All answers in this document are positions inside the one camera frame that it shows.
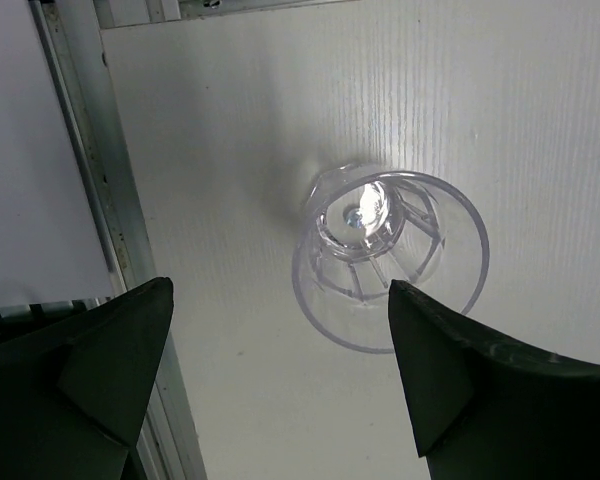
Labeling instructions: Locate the clear drinking glass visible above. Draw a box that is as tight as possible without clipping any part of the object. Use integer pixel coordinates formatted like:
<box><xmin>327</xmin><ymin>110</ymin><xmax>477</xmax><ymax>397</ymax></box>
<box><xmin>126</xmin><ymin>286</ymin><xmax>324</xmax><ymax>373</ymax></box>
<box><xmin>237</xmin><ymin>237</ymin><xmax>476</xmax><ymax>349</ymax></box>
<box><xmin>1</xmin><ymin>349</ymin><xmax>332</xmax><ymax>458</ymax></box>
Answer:
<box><xmin>292</xmin><ymin>164</ymin><xmax>491</xmax><ymax>355</ymax></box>

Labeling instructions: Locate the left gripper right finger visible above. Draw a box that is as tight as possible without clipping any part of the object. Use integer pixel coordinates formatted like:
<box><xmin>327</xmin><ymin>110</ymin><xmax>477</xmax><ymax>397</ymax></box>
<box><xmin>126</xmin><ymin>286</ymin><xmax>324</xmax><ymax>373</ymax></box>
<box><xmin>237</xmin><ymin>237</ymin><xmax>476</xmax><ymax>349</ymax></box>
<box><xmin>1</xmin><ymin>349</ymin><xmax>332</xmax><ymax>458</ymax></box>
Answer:
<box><xmin>388</xmin><ymin>280</ymin><xmax>600</xmax><ymax>479</ymax></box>

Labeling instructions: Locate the aluminium table edge rail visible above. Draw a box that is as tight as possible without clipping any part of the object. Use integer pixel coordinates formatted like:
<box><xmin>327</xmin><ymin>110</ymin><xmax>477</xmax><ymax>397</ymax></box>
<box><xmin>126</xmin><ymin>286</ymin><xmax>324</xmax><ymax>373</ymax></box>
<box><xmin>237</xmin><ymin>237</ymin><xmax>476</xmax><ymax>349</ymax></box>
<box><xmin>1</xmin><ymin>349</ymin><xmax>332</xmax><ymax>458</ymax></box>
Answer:
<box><xmin>30</xmin><ymin>1</ymin><xmax>207</xmax><ymax>479</ymax></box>

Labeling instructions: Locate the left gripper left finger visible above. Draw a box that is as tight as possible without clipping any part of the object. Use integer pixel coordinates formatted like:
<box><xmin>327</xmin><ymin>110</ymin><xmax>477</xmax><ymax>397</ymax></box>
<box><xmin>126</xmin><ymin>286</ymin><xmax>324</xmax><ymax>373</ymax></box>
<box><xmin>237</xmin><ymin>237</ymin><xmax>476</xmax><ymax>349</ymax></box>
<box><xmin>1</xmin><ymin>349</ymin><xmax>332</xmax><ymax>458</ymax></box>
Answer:
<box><xmin>0</xmin><ymin>277</ymin><xmax>174</xmax><ymax>479</ymax></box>

